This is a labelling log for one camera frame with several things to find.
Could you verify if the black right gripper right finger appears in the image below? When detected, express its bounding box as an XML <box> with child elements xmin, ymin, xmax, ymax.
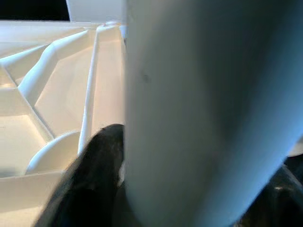
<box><xmin>236</xmin><ymin>163</ymin><xmax>303</xmax><ymax>227</ymax></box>

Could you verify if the white plastic table leg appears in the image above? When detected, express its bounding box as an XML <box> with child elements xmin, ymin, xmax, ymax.
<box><xmin>123</xmin><ymin>0</ymin><xmax>303</xmax><ymax>227</ymax></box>

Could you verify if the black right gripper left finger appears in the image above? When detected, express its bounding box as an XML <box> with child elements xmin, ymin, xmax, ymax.
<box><xmin>30</xmin><ymin>124</ymin><xmax>140</xmax><ymax>227</ymax></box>

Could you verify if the white plastic table top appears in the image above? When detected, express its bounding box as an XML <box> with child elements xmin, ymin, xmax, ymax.
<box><xmin>0</xmin><ymin>20</ymin><xmax>127</xmax><ymax>227</ymax></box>

